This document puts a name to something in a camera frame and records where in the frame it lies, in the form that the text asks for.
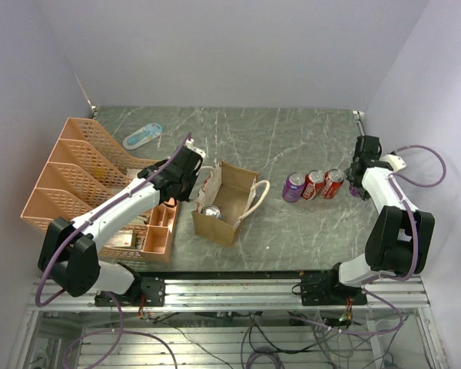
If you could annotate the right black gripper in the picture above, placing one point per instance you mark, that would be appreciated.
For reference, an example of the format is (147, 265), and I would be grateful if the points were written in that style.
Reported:
(353, 181)

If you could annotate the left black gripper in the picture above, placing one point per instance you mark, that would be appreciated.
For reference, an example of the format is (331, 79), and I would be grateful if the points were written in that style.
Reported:
(186, 195)

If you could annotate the purple soda can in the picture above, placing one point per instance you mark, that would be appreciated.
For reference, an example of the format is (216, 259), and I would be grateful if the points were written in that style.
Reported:
(357, 192)
(212, 211)
(293, 187)

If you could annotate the red cola can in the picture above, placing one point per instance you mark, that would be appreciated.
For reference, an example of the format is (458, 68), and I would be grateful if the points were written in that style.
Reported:
(314, 181)
(334, 179)

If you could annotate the printed canvas burlap bag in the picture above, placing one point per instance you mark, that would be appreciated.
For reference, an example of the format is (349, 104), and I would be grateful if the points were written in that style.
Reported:
(237, 192)

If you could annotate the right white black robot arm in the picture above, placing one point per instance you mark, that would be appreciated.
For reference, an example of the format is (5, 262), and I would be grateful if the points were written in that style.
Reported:
(398, 245)

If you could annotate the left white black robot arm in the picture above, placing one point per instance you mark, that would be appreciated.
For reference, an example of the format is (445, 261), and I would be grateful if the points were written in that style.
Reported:
(69, 255)

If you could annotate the blue white oval package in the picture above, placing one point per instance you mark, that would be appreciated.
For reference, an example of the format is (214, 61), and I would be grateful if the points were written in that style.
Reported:
(142, 136)

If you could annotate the red white printed box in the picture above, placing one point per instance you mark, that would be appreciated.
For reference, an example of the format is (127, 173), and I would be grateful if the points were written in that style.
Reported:
(122, 239)

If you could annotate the orange plastic desk organizer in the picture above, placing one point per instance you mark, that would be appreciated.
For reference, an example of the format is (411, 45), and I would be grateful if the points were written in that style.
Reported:
(85, 168)

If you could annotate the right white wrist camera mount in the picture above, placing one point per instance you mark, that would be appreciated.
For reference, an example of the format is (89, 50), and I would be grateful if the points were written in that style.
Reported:
(395, 162)

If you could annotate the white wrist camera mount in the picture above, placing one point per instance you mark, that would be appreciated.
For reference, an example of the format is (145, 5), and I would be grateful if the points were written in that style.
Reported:
(191, 146)
(395, 162)

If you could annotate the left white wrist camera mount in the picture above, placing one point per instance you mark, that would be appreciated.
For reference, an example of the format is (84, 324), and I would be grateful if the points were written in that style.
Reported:
(191, 146)

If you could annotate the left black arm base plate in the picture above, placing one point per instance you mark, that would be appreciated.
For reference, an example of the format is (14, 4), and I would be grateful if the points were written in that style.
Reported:
(147, 290)

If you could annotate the aluminium mounting rail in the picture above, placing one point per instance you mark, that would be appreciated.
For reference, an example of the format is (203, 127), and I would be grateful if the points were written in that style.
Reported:
(276, 294)

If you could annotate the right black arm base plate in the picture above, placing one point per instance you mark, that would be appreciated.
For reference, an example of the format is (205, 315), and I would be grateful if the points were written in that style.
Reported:
(322, 288)

